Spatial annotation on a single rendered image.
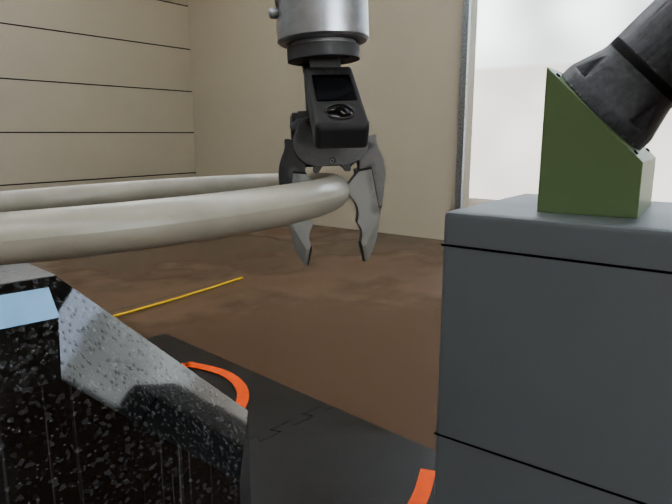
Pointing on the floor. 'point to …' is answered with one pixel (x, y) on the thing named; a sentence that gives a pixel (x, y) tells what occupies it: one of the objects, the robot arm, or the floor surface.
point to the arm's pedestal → (555, 357)
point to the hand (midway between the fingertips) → (336, 252)
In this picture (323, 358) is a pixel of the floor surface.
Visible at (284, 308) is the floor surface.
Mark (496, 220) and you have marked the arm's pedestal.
